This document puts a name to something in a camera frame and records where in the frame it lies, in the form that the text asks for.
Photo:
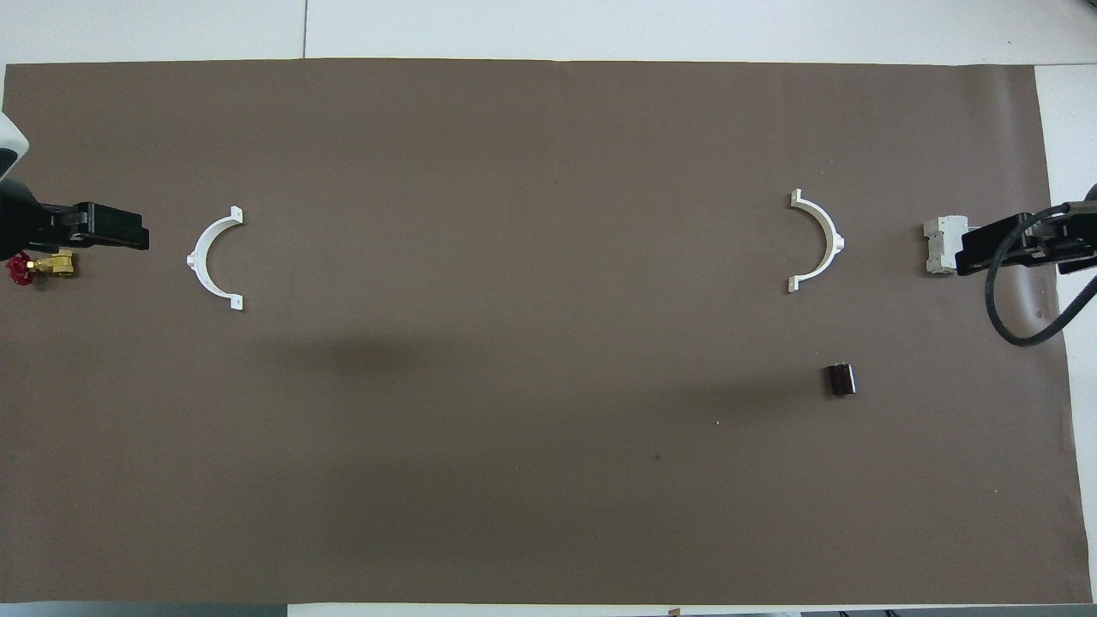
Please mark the dark brown small cylinder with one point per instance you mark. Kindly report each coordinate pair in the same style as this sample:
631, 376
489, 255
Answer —
840, 381

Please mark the white half pipe clamp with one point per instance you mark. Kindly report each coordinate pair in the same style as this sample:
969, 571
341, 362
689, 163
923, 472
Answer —
194, 260
834, 242

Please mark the white circuit breaker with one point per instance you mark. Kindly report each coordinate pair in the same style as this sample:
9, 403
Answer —
940, 244

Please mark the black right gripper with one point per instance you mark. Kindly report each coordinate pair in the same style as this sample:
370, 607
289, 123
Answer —
1076, 227

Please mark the brown table mat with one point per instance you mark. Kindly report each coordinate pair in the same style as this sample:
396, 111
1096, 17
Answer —
548, 428

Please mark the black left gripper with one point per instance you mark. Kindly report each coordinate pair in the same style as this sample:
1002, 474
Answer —
43, 221

